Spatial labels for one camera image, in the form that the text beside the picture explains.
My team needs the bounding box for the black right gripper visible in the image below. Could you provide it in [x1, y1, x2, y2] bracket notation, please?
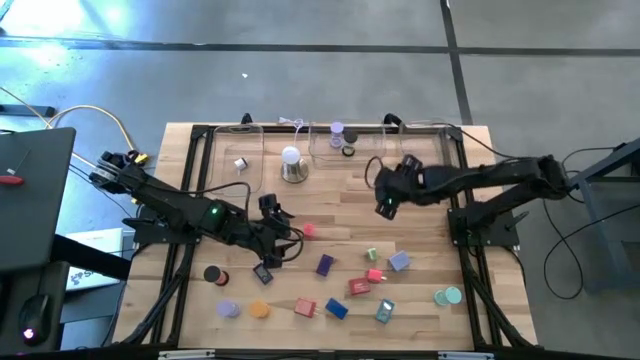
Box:
[375, 168, 419, 221]

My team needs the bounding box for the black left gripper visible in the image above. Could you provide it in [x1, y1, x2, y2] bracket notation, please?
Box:
[247, 212, 297, 270]

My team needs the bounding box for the clear plastic bin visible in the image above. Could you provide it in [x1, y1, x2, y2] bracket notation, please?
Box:
[209, 123, 266, 196]
[397, 122, 459, 169]
[307, 121, 389, 164]

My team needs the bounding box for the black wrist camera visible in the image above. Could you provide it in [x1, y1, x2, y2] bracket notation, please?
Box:
[256, 193, 282, 215]
[399, 153, 425, 177]

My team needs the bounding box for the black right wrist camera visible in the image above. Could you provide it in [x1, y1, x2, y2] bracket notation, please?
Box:
[399, 153, 425, 177]

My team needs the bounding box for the navy small calculator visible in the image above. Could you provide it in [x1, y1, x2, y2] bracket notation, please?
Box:
[252, 262, 275, 286]

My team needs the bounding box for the black hourglass red sand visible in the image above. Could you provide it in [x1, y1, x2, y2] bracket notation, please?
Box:
[202, 264, 231, 288]

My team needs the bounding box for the black floor bar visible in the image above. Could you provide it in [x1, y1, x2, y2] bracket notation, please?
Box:
[0, 104, 57, 119]

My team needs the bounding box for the black aluminium table frame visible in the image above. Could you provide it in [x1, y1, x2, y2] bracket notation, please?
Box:
[113, 122, 540, 351]

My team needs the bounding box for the white lamp cable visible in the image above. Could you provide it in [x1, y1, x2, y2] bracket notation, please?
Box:
[277, 115, 307, 149]

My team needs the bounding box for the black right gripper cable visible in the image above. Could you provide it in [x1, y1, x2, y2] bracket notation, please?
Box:
[363, 154, 389, 190]

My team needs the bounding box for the white bulb brass lamp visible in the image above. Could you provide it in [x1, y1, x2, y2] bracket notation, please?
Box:
[279, 144, 310, 185]

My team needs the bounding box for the teal small calculator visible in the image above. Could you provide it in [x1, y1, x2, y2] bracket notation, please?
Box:
[375, 298, 396, 325]

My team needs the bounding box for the yellow cable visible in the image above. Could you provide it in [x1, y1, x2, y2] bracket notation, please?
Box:
[0, 85, 150, 166]

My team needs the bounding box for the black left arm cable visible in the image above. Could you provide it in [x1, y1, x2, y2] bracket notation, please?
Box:
[192, 180, 252, 221]

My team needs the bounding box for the black floor cable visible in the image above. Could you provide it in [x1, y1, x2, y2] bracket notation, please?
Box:
[542, 144, 640, 301]

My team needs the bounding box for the teal hourglass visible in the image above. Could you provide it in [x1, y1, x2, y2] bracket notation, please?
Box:
[432, 285, 464, 308]

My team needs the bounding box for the black desk support bar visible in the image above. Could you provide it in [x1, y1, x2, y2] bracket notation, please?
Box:
[49, 232, 132, 282]

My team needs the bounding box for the purple hourglass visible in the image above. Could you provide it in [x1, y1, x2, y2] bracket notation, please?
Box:
[215, 299, 242, 320]
[328, 121, 346, 150]

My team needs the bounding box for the blue small calculator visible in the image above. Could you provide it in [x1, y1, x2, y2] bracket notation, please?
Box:
[324, 298, 350, 321]

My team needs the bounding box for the red handled screwdriver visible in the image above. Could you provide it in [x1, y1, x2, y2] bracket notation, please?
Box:
[0, 147, 34, 188]

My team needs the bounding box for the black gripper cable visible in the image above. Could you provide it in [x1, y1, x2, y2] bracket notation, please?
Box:
[363, 154, 389, 190]
[279, 219, 306, 264]

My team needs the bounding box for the white printed box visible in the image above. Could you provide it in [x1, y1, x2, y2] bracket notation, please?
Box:
[64, 227, 125, 293]

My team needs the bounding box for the orange hourglass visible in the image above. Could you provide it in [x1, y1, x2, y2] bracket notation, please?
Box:
[248, 299, 272, 320]

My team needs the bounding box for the purple small calculator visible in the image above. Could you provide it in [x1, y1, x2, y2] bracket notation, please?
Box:
[315, 253, 336, 278]

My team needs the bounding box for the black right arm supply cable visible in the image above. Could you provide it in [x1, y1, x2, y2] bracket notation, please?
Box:
[382, 112, 521, 165]

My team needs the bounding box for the black lower desk shelf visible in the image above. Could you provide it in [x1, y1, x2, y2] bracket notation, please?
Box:
[0, 259, 70, 357]

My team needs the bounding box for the silver metal bracket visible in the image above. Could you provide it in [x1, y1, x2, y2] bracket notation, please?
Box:
[437, 351, 497, 360]
[157, 349, 217, 360]

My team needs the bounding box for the lavender wall charger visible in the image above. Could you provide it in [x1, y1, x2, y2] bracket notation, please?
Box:
[388, 250, 412, 273]

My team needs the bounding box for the blue-grey metal table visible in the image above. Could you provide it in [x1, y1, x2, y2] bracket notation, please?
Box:
[552, 137, 640, 294]

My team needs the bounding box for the black hourglass yellow sand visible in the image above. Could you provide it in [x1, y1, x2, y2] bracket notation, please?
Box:
[341, 129, 359, 158]

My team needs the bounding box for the black computer mouse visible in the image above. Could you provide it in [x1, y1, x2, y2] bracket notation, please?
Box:
[18, 293, 52, 347]

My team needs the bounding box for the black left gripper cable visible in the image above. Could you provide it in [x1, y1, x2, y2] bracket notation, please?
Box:
[279, 219, 306, 264]

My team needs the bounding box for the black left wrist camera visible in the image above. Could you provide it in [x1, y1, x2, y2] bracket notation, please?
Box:
[256, 193, 282, 215]

